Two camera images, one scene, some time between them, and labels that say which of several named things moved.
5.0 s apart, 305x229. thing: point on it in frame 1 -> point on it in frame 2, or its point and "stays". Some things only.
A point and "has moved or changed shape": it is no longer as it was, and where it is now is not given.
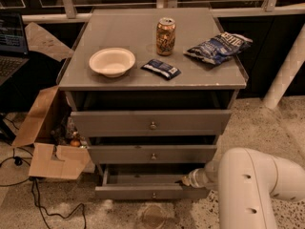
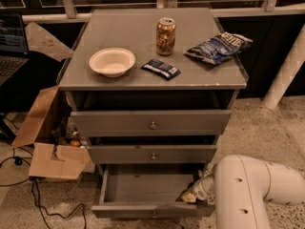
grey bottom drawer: [147, 182] has moved or changed shape
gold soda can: [165, 36] stays
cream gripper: [197, 177] -> [199, 192]
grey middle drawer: [152, 154] stays
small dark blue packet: [161, 69] stays
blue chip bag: [220, 49] stays
